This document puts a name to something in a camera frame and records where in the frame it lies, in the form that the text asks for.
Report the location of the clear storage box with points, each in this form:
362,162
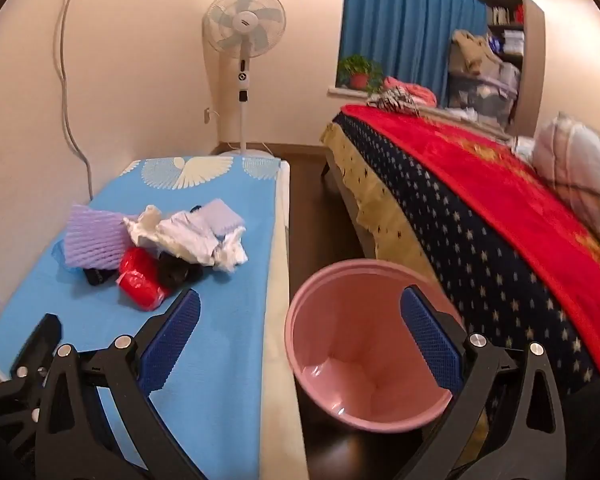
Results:
480,97

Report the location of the blue curtain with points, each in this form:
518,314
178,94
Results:
405,25

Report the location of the large purple foam net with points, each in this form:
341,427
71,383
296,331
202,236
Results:
92,237

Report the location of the row of books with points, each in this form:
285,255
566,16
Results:
502,15

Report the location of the light plaid cloth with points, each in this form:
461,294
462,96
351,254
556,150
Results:
524,147

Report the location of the black white striped cloth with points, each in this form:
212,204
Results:
392,100

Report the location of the beige jacket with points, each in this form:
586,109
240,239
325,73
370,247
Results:
470,50

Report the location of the beige star bed sheet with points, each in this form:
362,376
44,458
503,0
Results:
375,200

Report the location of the wall bookshelf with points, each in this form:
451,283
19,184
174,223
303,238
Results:
516,25

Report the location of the small wall socket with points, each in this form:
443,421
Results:
208,115

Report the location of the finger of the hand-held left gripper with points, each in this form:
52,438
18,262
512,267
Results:
40,340

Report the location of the pink cloth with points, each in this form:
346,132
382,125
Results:
415,92

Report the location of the red blanket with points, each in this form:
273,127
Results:
490,185

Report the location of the white standing fan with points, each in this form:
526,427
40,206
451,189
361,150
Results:
244,25

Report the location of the stack of white boxes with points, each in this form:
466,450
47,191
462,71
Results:
512,41

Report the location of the white plastic bag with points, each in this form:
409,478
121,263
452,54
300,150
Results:
190,240

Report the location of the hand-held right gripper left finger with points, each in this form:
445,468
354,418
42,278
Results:
172,332

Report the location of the red plastic bag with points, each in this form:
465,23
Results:
140,280

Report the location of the white tissue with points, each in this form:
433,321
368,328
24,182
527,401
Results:
142,225

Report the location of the potted green plant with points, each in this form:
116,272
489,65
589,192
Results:
359,70

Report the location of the plaid pillow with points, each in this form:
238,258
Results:
580,170

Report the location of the blue patterned table mat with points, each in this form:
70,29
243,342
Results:
220,320

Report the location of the bed with red blanket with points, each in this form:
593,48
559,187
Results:
460,250

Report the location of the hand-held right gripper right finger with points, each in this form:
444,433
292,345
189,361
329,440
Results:
430,340

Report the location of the pink plastic bin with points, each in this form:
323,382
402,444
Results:
350,340

